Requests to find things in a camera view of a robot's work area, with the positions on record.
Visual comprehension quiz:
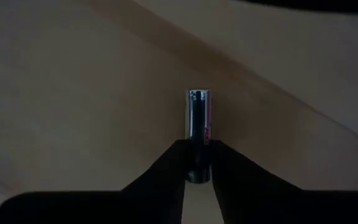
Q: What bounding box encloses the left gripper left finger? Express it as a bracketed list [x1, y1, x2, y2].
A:
[0, 139, 196, 224]

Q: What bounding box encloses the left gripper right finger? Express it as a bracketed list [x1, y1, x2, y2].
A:
[209, 140, 358, 224]

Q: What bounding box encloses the silver battery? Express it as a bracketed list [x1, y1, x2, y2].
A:
[185, 89, 213, 184]

